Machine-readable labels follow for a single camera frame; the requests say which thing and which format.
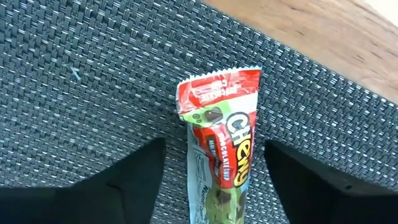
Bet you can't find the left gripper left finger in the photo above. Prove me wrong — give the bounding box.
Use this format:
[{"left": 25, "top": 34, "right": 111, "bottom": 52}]
[{"left": 0, "top": 137, "right": 167, "bottom": 224}]

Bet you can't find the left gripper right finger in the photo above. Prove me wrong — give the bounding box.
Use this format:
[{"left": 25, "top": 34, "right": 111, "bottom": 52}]
[{"left": 264, "top": 139, "right": 398, "bottom": 224}]

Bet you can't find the red Chewy granola bar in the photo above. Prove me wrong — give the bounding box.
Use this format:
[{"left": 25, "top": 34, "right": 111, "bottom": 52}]
[{"left": 175, "top": 65, "right": 262, "bottom": 224}]

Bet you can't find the grey woven placemat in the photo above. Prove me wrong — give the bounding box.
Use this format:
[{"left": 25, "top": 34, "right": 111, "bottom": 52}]
[{"left": 0, "top": 0, "right": 398, "bottom": 224}]

